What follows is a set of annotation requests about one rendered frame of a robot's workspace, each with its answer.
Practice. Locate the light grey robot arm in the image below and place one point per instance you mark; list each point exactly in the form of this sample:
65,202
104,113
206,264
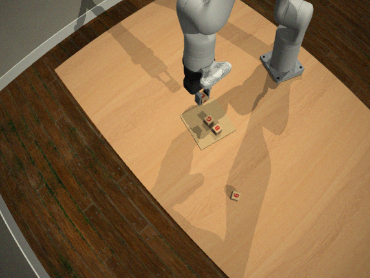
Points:
201,19

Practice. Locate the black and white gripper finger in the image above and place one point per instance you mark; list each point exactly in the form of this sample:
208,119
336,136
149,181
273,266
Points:
198,97
207,92

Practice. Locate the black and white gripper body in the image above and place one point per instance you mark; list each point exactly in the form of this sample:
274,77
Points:
203,73

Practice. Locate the tan square mat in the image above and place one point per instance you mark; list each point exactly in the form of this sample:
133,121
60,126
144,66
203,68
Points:
203,135

